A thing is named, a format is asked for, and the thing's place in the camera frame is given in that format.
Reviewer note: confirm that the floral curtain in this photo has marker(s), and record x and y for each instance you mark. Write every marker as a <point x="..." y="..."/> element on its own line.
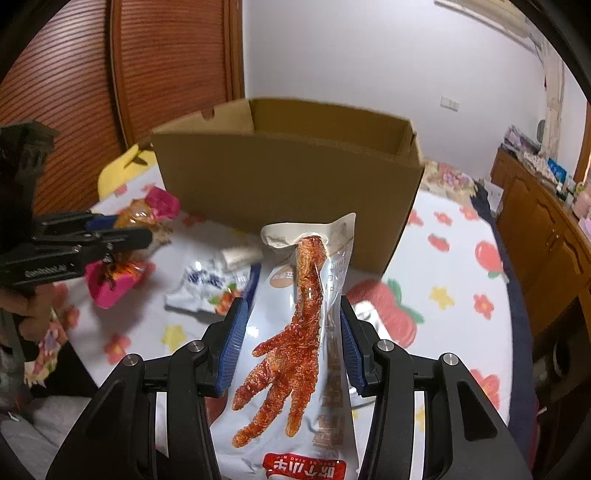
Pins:
<point x="553" y="101"/>

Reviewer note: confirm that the small white fan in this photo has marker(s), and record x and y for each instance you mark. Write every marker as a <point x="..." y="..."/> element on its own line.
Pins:
<point x="542" y="131"/>

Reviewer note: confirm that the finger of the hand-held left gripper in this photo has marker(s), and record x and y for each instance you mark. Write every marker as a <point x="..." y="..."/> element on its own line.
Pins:
<point x="115" y="240"/>
<point x="74" y="222"/>

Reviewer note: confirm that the yellow plush toy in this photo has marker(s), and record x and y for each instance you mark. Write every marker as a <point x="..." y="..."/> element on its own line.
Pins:
<point x="122" y="173"/>

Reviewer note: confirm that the brown cardboard box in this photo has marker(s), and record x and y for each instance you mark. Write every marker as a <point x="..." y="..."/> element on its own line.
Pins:
<point x="286" y="194"/>

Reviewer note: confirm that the purple printed box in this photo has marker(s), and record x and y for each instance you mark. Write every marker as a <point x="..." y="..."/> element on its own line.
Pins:
<point x="521" y="141"/>

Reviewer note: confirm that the navy bedding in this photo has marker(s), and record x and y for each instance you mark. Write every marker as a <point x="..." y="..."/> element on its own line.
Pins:
<point x="521" y="323"/>

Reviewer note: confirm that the clear chicken foot packet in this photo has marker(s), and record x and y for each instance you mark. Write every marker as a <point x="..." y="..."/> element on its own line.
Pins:
<point x="300" y="350"/>

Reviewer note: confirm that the blue box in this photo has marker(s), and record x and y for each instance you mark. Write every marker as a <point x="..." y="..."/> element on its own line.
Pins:
<point x="557" y="171"/>

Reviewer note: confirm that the brown louvered wardrobe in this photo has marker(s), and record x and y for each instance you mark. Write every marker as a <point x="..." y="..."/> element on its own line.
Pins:
<point x="138" y="69"/>

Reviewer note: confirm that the floral cloth bag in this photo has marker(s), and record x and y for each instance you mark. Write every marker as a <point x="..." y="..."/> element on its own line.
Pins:
<point x="538" y="165"/>

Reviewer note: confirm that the floral quilt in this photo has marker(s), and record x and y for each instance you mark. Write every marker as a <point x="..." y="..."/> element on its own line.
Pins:
<point x="450" y="180"/>

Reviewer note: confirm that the pink thermos bottle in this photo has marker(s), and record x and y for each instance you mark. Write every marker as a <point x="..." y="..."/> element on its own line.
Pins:
<point x="582" y="203"/>

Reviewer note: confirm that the large silver printed snack packet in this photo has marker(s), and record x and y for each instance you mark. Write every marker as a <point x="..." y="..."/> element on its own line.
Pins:
<point x="207" y="286"/>

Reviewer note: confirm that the pink drumstick snack packet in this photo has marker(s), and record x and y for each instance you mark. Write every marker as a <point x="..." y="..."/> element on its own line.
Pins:
<point x="115" y="286"/>

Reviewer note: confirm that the dark trash bin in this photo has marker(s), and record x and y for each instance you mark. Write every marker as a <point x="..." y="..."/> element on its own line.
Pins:
<point x="564" y="360"/>

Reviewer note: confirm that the strawberry printed tablecloth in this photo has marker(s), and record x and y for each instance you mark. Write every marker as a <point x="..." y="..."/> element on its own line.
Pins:
<point x="452" y="286"/>

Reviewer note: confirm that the wall air conditioner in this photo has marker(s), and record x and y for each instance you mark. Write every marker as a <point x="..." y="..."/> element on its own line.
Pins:
<point x="489" y="16"/>

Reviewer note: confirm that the grey cloth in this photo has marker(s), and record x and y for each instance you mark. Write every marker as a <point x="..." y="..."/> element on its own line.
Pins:
<point x="41" y="434"/>

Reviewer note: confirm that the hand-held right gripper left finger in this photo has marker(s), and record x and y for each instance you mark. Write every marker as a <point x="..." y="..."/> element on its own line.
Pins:
<point x="233" y="350"/>

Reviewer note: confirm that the white wall switch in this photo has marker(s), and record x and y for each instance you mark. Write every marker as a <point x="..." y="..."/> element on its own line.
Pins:
<point x="449" y="104"/>

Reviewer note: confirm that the wooden cabinet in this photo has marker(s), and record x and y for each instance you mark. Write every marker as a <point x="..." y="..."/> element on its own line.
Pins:
<point x="540" y="249"/>

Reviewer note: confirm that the person's left hand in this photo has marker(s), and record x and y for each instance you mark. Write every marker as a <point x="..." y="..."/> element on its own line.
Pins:
<point x="39" y="314"/>

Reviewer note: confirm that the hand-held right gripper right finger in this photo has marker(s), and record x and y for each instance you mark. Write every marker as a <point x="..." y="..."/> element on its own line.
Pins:
<point x="353" y="350"/>

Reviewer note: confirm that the white paper bag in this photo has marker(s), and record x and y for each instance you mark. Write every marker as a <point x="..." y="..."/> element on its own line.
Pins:
<point x="492" y="199"/>

